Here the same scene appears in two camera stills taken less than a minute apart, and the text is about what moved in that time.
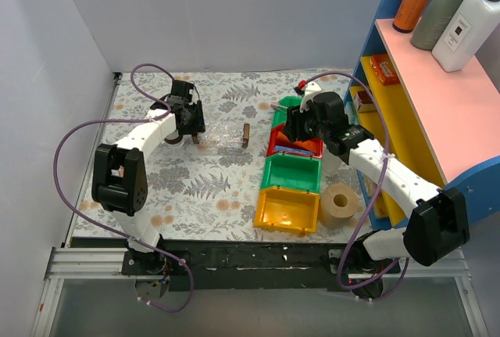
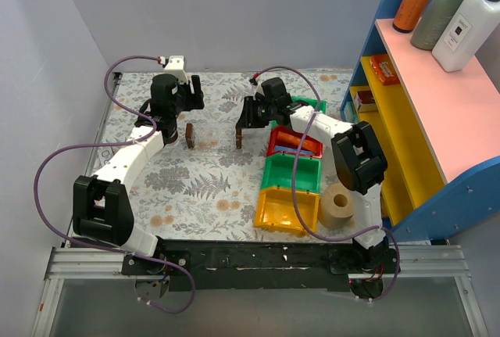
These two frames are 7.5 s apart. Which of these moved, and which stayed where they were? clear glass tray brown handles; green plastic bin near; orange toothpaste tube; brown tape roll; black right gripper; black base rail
Moved: black right gripper; clear glass tray brown handles
Stayed: black base rail; brown tape roll; orange toothpaste tube; green plastic bin near
